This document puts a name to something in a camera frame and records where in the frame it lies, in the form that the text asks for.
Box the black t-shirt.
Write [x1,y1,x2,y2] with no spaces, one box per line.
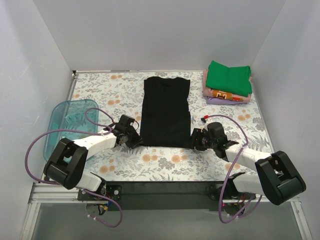
[140,76,191,148]

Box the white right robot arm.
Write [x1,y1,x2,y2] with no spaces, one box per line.
[189,122,307,206]

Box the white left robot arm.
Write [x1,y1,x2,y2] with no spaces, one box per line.
[43,115,142,200]

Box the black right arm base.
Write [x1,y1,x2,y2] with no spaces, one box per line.
[205,182,256,206]

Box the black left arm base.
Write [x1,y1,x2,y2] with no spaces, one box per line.
[77,184,122,202]

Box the lavender folded t-shirt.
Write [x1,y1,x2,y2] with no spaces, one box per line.
[205,96,246,105]

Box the floral table mat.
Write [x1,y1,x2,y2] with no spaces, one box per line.
[71,71,273,181]

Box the teal plastic bin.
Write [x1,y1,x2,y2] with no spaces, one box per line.
[43,99,99,161]

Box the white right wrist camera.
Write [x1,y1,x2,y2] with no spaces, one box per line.
[200,115,209,131]

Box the aluminium frame rail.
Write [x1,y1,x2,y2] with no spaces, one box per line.
[21,182,312,240]

